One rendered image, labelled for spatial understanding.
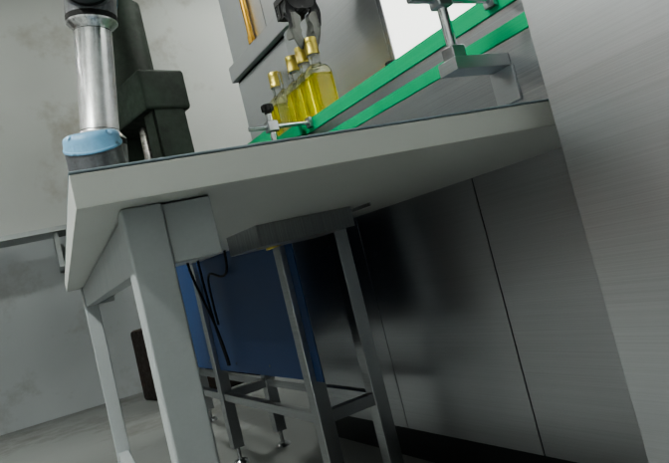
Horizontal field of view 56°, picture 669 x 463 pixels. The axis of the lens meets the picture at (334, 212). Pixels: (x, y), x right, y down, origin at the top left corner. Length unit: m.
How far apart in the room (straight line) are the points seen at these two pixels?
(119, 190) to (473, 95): 0.66
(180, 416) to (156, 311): 0.10
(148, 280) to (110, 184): 0.10
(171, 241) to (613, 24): 0.49
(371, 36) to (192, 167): 1.04
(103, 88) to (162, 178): 0.95
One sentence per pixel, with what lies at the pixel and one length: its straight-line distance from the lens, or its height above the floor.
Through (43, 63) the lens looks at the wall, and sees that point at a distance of 5.22.
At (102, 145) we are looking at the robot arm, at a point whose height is 0.95.
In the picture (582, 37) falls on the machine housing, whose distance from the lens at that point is 0.73.
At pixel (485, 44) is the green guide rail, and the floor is 0.90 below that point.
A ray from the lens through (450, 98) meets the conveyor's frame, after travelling 1.12.
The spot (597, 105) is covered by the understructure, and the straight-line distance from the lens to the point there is 0.72.
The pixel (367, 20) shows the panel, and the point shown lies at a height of 1.16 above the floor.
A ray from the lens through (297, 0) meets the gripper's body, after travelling 1.64.
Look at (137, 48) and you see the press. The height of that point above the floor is 2.24.
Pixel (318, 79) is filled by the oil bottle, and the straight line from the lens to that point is 1.55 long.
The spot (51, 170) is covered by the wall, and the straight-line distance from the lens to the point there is 4.98.
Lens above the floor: 0.62
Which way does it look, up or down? 4 degrees up
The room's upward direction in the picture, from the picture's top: 14 degrees counter-clockwise
